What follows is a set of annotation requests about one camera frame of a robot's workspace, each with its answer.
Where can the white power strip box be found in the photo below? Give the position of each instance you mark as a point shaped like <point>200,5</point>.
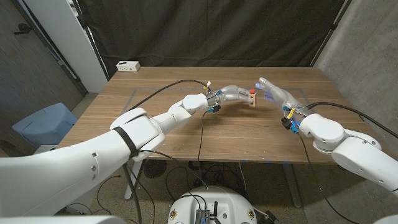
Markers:
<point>128,66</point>

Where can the white table leg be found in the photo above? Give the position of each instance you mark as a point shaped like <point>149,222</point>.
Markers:
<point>130,186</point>

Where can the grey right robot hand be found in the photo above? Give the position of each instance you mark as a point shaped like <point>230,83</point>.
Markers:
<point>281,96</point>

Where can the blue plastic bin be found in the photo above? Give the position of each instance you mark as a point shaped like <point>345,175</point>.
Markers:
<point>43,124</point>

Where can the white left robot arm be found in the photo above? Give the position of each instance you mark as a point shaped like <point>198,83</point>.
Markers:
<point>62,174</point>

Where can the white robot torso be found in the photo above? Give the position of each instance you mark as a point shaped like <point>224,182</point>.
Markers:
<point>230,202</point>

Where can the grey table leg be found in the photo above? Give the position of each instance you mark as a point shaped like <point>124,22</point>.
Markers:
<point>292,186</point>

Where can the small wooden block with holes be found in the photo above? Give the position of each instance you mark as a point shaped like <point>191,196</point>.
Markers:
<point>252,99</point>

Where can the white cabinet panel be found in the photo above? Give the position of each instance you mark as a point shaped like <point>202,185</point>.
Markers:
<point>71,40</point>

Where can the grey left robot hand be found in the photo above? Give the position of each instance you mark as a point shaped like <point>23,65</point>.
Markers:
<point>231,93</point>

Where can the red-headed wooden screw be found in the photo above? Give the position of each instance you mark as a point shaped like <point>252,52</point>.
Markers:
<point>252,91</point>

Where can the black backdrop curtain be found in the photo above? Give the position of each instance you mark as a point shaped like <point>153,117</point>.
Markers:
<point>202,31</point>

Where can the grey device on torso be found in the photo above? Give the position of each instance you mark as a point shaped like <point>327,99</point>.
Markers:
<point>202,217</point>

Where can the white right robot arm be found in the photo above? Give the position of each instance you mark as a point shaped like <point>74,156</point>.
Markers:
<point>351,146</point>

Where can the round black floor fan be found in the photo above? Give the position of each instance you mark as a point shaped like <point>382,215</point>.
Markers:
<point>157,169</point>

